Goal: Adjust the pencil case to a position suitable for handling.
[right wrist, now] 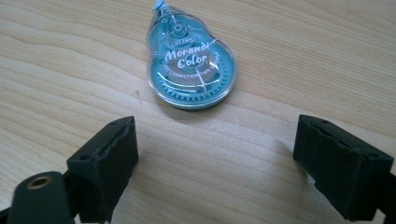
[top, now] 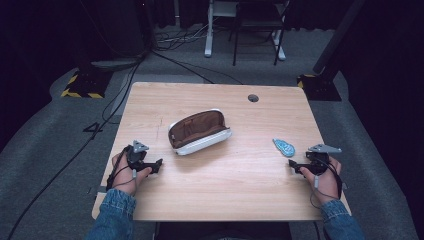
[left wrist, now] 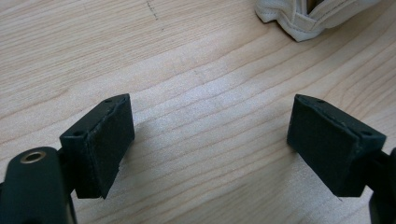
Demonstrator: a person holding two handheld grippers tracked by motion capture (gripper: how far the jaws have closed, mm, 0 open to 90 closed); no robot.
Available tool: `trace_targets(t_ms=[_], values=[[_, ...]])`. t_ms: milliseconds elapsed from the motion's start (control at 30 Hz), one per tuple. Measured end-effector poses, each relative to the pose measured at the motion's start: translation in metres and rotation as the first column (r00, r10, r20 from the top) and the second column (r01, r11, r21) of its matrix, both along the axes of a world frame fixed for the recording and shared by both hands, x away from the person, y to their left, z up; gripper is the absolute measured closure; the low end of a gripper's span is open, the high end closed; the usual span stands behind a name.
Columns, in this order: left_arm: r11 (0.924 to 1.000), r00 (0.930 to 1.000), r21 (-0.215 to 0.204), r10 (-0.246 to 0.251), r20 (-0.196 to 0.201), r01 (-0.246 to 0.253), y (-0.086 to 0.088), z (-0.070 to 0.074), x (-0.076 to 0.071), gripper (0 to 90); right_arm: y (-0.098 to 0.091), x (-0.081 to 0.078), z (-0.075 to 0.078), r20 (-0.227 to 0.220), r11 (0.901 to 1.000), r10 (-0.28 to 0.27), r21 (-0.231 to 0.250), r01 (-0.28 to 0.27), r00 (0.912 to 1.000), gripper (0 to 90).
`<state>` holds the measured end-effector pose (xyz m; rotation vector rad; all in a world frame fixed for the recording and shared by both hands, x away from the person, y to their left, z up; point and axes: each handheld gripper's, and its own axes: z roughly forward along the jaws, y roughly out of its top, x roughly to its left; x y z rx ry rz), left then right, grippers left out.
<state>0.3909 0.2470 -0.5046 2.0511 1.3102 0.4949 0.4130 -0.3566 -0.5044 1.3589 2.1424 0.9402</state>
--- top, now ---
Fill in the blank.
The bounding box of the person's right hand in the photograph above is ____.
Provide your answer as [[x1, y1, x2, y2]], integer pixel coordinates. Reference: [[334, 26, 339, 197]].
[[298, 156, 343, 206]]

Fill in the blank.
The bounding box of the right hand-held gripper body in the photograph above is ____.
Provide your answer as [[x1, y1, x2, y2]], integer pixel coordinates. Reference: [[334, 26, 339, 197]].
[[304, 143, 343, 176]]

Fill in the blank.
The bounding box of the white pouch brown lining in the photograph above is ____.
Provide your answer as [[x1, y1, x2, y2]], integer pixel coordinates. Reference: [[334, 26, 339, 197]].
[[167, 108, 233, 157]]

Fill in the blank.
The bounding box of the bundle of floor cables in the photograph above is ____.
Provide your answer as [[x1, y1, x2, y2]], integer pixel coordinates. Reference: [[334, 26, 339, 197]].
[[154, 23, 214, 52]]

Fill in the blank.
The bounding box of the left hand-held gripper cable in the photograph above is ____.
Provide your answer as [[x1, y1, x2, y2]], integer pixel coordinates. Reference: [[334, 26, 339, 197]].
[[105, 145, 138, 192]]

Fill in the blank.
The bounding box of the person's left hand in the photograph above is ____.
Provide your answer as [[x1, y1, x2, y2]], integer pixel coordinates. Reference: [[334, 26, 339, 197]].
[[111, 151, 154, 197]]

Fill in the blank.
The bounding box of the right hand-held gripper cable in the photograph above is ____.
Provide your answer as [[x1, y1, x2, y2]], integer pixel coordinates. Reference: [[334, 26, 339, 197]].
[[309, 156, 344, 210]]

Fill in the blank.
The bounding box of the black chair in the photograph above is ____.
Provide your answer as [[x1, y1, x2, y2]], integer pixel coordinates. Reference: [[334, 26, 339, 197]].
[[228, 0, 291, 67]]

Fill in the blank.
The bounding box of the long black floor cable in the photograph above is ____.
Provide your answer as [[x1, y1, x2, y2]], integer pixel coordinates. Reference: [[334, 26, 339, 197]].
[[6, 61, 143, 240]]

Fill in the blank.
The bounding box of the black yellow striped stand base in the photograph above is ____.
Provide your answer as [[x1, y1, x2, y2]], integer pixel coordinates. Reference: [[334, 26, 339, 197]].
[[60, 68, 114, 100], [296, 73, 343, 102]]

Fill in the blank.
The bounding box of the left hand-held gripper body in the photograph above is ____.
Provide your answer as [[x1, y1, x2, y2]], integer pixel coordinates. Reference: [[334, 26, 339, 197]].
[[124, 139, 151, 173]]

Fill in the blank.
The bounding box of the hand-held gripper cable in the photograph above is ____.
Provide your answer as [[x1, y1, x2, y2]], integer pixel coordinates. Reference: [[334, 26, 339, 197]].
[[309, 156, 344, 210], [105, 145, 138, 192]]

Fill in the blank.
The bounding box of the black slanted stand pole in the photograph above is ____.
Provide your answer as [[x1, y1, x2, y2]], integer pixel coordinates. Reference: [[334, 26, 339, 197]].
[[312, 0, 367, 75]]

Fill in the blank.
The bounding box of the white desk frame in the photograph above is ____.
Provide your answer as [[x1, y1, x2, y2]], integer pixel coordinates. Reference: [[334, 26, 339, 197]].
[[204, 0, 287, 62]]

